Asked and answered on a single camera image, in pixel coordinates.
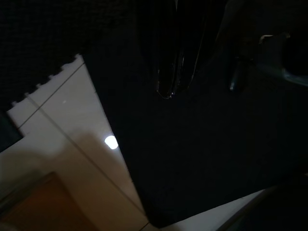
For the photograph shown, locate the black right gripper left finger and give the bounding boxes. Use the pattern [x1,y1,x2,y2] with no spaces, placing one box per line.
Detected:
[141,0,179,100]

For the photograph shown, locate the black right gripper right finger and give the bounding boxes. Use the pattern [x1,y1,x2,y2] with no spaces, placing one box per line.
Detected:
[173,0,209,95]

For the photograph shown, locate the robot right leg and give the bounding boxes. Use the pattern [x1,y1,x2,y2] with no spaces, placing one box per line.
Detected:
[227,31,308,92]

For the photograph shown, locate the black floor mat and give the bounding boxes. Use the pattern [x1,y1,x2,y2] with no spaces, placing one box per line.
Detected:
[81,48,308,228]

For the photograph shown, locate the black foam puzzle mat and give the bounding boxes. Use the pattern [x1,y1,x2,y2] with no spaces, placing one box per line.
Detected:
[0,0,145,114]

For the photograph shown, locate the brown wooden furniture panel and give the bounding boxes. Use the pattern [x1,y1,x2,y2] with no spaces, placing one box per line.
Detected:
[0,170,98,231]

